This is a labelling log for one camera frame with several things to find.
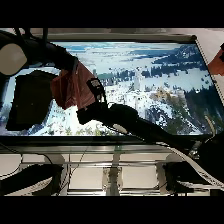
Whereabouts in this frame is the red-brown garment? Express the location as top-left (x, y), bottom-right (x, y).
top-left (50, 60), bottom-right (98, 111)

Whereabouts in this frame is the black cable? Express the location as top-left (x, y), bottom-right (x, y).
top-left (0, 142), bottom-right (56, 166)

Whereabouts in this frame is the silver frame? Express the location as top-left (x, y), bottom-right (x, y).
top-left (0, 143), bottom-right (224, 197)

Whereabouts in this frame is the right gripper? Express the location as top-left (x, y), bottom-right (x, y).
top-left (76, 102), bottom-right (113, 126)

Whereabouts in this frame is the orange garment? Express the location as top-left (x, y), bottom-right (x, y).
top-left (208, 42), bottom-right (224, 77)

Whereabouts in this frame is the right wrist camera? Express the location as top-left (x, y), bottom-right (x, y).
top-left (86, 77), bottom-right (108, 105)

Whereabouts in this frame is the black garment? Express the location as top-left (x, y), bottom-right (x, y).
top-left (5, 69), bottom-right (58, 132)

